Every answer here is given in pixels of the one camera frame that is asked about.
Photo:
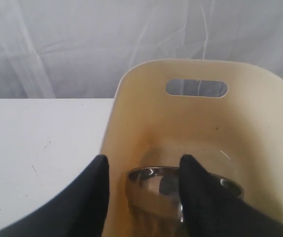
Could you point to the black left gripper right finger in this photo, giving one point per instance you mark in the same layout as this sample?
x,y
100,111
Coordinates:
x,y
210,210

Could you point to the steel bowl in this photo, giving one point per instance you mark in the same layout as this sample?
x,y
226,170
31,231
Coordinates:
x,y
154,191

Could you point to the white backdrop curtain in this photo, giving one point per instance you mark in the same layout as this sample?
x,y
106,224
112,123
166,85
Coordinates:
x,y
81,48

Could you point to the cream bin with circle mark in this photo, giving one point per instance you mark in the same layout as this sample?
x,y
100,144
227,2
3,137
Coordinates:
x,y
228,115

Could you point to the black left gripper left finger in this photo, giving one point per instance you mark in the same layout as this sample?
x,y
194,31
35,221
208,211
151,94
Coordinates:
x,y
78,211

